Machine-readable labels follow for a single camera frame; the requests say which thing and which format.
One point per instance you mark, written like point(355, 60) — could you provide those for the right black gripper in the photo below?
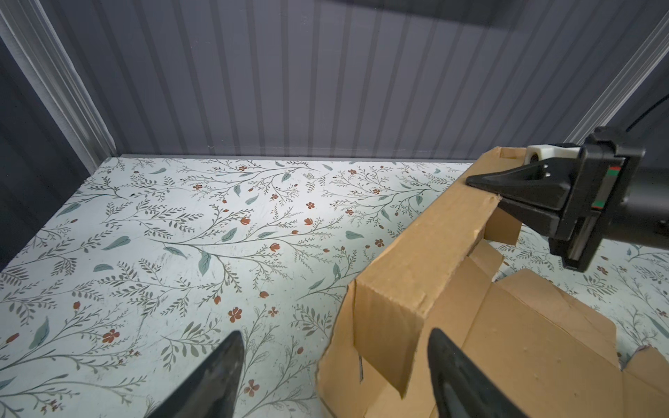
point(613, 197)

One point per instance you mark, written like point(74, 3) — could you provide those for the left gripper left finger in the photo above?
point(211, 390)

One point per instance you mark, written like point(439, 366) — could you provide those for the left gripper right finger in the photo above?
point(460, 388)

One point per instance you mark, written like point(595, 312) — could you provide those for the brown cardboard box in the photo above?
point(549, 353)

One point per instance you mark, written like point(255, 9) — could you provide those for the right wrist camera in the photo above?
point(544, 152)

